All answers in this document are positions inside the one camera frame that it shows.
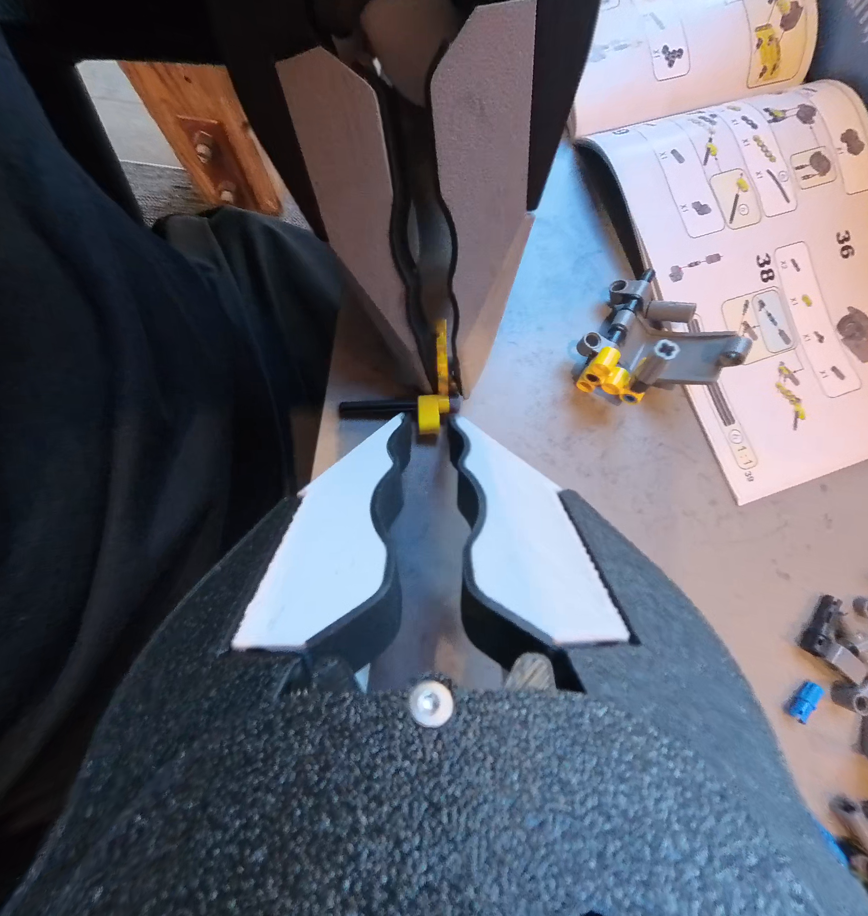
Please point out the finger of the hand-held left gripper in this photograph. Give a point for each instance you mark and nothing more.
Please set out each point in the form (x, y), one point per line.
(341, 158)
(489, 143)

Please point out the black axle with yellow connector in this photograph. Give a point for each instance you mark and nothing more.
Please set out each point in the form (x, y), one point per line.
(431, 415)

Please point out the yellow perforated brick beam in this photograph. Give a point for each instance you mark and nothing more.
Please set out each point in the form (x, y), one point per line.
(443, 358)

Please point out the grey cardboard box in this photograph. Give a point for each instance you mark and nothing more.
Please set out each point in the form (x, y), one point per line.
(863, 43)

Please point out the grey and yellow brick assembly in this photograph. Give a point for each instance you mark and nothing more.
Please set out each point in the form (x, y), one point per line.
(685, 355)

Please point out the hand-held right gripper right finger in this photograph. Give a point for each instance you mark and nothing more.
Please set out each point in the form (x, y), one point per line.
(549, 566)

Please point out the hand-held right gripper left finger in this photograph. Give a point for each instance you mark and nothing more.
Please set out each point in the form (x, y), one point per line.
(320, 566)

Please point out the open instruction booklet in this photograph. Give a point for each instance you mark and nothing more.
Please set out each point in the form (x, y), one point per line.
(749, 215)

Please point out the small blue brick piece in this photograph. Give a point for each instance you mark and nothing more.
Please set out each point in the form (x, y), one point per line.
(802, 697)

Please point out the pile of small building bricks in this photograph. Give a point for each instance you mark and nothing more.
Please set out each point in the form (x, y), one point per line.
(856, 644)

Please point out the grey desk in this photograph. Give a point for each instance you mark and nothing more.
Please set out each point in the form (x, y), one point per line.
(663, 530)

